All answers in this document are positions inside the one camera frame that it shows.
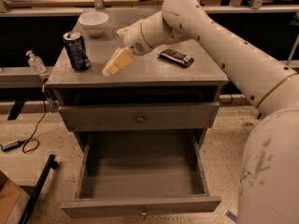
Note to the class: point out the dark snack bar wrapper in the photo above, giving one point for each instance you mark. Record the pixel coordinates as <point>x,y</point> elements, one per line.
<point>176,57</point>

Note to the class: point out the cardboard box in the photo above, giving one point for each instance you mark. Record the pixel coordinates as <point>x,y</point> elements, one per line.
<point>13,200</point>

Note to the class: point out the black metal leg left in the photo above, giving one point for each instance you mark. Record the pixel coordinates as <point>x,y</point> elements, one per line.
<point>50,164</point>

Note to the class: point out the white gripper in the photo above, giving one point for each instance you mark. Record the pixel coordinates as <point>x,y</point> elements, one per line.
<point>135,39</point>

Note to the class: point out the blue pepsi can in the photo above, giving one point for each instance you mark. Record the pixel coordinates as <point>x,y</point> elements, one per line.
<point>75,47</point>

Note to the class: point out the grabber stick tool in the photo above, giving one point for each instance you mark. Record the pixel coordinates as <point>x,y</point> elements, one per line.
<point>294,47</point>

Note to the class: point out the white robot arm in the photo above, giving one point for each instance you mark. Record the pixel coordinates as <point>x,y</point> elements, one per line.
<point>269,183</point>

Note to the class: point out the white ceramic bowl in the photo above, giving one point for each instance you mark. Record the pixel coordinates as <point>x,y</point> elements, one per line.
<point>94,23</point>

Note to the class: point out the closed grey upper drawer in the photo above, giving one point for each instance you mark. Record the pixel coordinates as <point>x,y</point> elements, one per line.
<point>101,118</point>

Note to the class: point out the black power adapter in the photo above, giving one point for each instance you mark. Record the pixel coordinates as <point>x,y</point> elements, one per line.
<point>9,146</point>

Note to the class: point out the open grey lower drawer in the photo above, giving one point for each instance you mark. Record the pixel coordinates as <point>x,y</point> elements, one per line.
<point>141,173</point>

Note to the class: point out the clear sanitizer bottle left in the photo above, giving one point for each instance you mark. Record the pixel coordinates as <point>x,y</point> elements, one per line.
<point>35,63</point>

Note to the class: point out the grey wooden drawer cabinet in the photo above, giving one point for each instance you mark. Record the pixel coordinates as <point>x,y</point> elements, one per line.
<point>147,80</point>

